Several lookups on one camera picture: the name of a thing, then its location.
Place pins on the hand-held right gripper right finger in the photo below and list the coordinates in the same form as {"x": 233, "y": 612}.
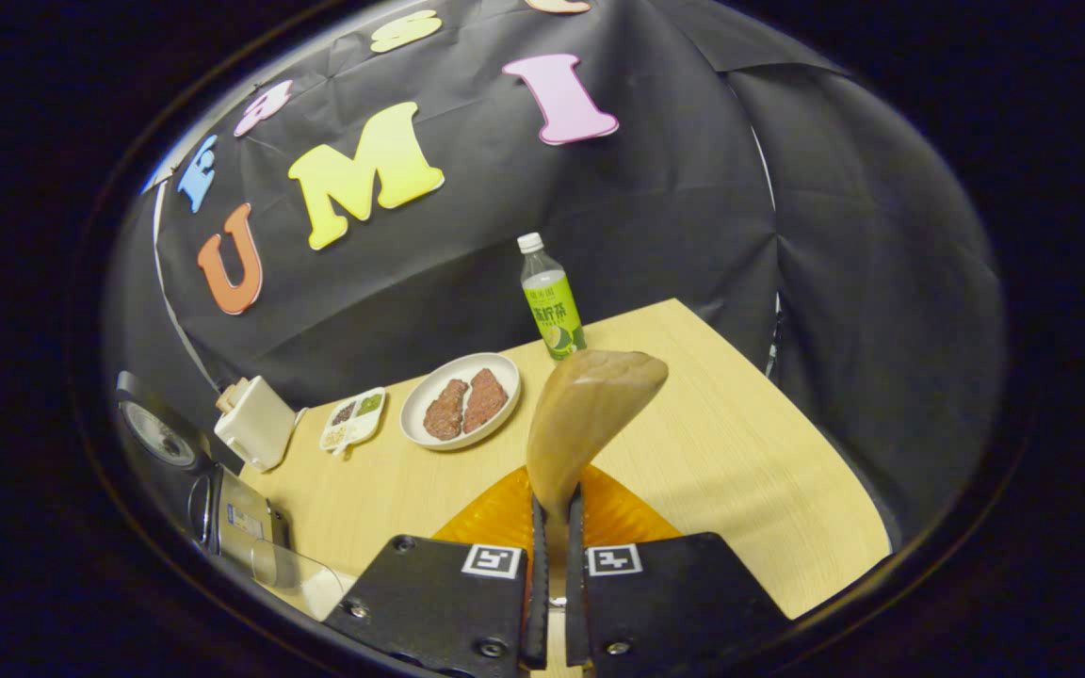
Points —
{"x": 674, "y": 603}

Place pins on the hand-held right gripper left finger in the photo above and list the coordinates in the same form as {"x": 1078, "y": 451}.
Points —
{"x": 448, "y": 603}

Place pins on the wooden spoon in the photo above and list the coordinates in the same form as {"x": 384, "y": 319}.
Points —
{"x": 585, "y": 414}

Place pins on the dark grey rice cooker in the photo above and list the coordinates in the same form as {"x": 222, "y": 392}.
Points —
{"x": 241, "y": 518}

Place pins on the clear plastic rice container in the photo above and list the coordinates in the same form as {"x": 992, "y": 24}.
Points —
{"x": 288, "y": 570}

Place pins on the brown meat piece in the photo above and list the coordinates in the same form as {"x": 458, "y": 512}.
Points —
{"x": 445, "y": 411}
{"x": 486, "y": 400}

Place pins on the white round plate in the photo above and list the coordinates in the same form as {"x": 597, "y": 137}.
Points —
{"x": 505, "y": 414}

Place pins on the white divided bean dish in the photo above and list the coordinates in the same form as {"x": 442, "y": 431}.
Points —
{"x": 352, "y": 421}

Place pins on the white toaster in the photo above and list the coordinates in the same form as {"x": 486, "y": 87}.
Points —
{"x": 255, "y": 424}

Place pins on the green label tea bottle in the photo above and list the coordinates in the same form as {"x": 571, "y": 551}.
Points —
{"x": 554, "y": 311}

